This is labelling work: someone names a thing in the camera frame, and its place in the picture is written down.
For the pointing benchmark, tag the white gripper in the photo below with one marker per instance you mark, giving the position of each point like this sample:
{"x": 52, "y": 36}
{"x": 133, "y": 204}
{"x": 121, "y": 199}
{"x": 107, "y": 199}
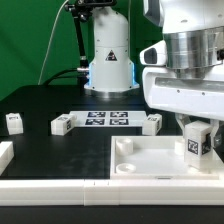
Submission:
{"x": 197, "y": 97}

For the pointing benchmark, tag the white square tabletop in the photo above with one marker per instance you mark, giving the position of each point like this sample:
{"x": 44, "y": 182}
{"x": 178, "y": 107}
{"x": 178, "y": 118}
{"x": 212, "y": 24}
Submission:
{"x": 157, "y": 157}

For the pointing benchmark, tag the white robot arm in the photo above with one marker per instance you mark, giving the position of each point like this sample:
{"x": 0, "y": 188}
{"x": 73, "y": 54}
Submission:
{"x": 184, "y": 73}

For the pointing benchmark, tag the white fiducial marker sheet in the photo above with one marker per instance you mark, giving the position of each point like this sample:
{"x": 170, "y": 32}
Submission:
{"x": 109, "y": 118}

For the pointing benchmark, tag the white U-shaped obstacle fence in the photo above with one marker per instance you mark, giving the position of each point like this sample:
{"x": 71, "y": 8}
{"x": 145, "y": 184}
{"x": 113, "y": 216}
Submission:
{"x": 89, "y": 192}

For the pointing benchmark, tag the black camera stand pole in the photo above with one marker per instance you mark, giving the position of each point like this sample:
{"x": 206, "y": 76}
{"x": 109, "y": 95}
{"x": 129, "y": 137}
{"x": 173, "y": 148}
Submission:
{"x": 81, "y": 11}

